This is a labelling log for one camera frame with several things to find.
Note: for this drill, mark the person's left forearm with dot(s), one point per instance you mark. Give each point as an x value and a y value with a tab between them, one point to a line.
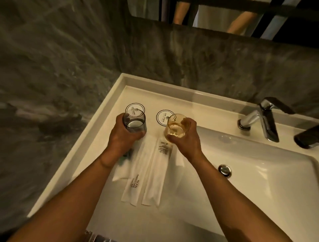
74	202

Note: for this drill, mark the white sink counter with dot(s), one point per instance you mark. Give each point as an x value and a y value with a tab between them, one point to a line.
149	96

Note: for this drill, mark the grey glass tumbler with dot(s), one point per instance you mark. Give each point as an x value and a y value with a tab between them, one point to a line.
135	122

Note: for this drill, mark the white sink basin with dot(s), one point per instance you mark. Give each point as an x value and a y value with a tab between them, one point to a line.
274	189

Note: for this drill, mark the chrome drain stopper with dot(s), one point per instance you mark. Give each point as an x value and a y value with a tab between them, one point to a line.
224	170

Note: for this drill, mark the person's right hand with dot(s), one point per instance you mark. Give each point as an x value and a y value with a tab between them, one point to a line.
189	147

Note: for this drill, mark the bin with clear plastic liner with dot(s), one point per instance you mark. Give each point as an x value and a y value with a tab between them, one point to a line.
96	236

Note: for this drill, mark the chrome faucet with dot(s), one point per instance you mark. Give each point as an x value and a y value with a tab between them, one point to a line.
268	119

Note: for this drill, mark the green razor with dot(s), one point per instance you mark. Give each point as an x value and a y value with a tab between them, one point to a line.
122	172

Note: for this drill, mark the black pump bottle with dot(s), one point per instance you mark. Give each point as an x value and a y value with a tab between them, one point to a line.
307	137

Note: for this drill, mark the round white paper coaster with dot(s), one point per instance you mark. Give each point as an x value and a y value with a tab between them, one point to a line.
134	106
161	117

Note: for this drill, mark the amber glass tumbler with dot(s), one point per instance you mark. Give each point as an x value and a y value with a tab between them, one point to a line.
174	127

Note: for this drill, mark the person's left hand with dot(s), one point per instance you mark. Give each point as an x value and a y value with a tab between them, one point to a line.
119	144

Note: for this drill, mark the wall mirror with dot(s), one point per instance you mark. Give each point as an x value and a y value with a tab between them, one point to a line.
211	17

